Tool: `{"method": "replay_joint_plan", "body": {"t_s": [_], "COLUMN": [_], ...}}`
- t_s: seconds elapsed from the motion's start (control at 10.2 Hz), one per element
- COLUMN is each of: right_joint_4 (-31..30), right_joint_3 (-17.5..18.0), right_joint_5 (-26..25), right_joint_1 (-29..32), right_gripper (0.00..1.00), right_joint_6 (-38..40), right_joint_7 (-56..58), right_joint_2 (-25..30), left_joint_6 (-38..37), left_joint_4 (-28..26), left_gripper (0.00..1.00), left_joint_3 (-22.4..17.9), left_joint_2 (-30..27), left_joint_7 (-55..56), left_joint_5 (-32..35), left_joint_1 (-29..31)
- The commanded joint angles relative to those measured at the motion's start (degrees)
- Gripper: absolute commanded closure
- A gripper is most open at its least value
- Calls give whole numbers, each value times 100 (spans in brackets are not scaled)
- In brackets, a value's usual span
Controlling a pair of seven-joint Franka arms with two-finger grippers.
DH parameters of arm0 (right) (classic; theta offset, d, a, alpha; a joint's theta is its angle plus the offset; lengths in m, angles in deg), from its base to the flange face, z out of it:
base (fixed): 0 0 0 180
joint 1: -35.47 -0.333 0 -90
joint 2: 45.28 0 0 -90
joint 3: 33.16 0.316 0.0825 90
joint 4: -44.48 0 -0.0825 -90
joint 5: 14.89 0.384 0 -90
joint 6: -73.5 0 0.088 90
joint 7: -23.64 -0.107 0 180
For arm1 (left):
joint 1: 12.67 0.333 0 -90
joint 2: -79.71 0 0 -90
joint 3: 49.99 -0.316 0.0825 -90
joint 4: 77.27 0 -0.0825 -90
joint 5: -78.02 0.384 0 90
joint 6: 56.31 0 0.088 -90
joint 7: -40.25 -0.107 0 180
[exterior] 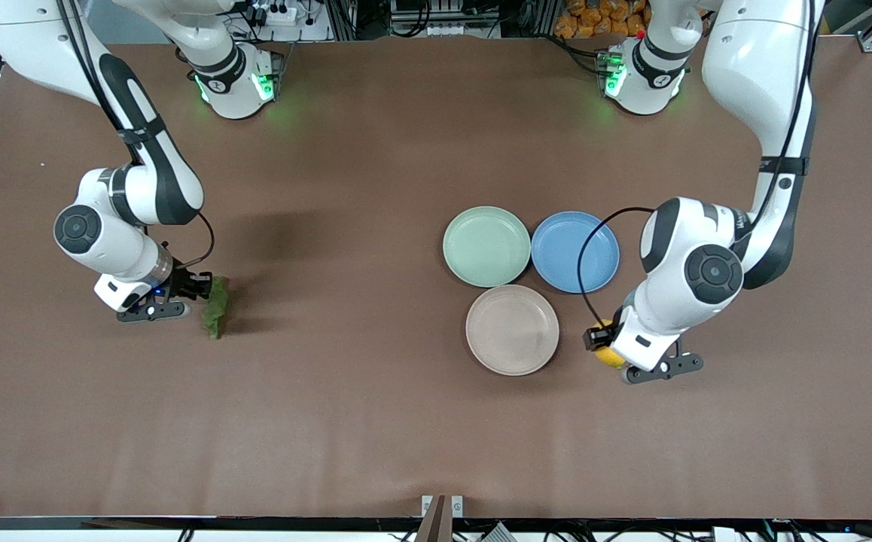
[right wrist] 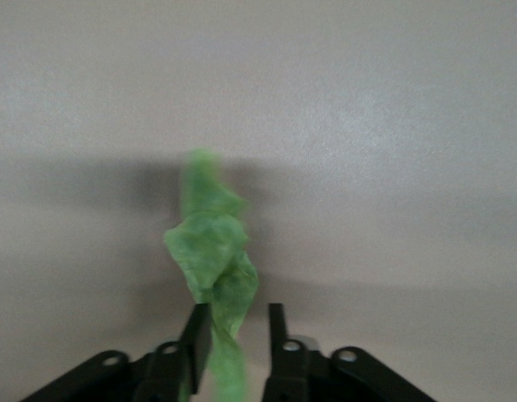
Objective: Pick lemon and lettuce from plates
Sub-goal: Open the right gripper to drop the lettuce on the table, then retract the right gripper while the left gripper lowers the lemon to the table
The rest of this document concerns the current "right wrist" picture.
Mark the green lettuce leaf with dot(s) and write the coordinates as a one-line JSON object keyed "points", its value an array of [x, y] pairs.
{"points": [[208, 247]]}

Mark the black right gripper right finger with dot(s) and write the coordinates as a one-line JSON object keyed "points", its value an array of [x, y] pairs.
{"points": [[285, 360]]}

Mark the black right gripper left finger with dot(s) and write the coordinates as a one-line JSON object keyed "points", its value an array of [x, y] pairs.
{"points": [[197, 347]]}

